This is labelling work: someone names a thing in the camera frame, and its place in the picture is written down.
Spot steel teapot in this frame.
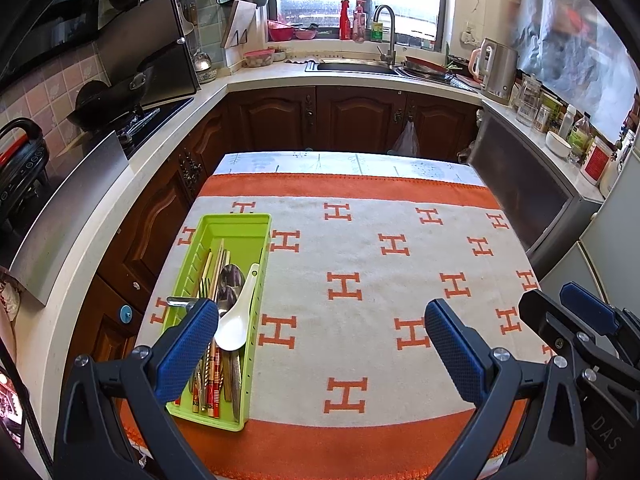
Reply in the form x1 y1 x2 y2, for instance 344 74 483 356
192 47 219 84

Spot red pan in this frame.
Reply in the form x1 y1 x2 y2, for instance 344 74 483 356
402 55 451 79

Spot wooden cutting board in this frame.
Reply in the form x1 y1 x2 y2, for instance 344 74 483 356
220 0 259 50

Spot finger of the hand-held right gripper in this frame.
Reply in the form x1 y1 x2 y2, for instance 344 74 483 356
518 290 597 357
559 282 624 337

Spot black red countertop cooker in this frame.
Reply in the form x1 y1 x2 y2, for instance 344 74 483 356
0 117 51 232

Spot white bowl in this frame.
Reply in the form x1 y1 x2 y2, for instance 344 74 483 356
545 131 574 160

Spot orange white printed blanket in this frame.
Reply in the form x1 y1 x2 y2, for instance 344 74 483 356
117 172 551 480

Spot white kitchen countertop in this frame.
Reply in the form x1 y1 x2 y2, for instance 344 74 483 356
10 55 608 311

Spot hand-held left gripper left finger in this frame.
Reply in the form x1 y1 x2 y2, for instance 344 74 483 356
52 297 221 480

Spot red patterned cloth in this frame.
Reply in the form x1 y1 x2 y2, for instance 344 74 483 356
0 365 27 452

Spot gas stove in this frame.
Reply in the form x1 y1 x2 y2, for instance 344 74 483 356
115 95 196 161

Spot wall poster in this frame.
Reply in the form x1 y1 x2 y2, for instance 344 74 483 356
515 0 640 146

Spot small metal spoon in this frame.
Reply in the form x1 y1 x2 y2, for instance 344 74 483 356
215 285 240 314

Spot white patterned table cover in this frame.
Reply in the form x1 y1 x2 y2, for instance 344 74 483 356
217 151 484 187

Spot steel kitchen faucet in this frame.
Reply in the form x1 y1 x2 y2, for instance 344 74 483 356
372 5 399 67

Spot grey metal appliance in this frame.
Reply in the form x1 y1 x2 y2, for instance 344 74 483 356
467 107 607 281

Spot large metal spoon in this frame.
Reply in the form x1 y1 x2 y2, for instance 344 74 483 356
218 264 246 306

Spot clear green-label bottle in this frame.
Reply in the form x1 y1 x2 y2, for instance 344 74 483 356
567 115 594 166

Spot clear red-lidded food container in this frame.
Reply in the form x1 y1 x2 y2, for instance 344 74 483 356
243 49 276 69

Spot pink soap bottle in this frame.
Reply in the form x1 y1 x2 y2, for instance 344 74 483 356
352 0 367 43

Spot black range hood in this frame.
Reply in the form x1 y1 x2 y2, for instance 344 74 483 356
0 0 102 87

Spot brown wooden kitchen cabinets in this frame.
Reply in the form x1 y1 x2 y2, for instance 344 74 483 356
62 85 483 376

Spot clear glass jar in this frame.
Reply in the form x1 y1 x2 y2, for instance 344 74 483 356
515 74 544 129

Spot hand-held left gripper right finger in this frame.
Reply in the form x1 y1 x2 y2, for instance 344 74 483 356
424 298 590 480

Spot white ceramic spoon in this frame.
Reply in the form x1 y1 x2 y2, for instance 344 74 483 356
214 262 261 352

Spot hanging plastic bag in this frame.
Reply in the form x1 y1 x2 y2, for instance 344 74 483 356
390 120 421 157

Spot steel electric kettle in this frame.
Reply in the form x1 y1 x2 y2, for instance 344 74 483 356
468 37 520 106

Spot steel kitchen sink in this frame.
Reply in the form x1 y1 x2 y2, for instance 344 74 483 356
305 59 451 81

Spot white red-label tub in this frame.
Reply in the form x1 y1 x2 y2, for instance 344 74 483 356
580 135 617 187

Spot green plastic utensil tray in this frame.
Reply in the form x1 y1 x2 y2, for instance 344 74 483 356
165 212 273 432

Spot bundle of chopsticks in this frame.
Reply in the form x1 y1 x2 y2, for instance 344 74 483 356
189 237 242 419

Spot large pink bowl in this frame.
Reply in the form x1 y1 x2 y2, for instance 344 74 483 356
267 20 296 42

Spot black wok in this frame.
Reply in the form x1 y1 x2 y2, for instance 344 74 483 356
67 62 156 129

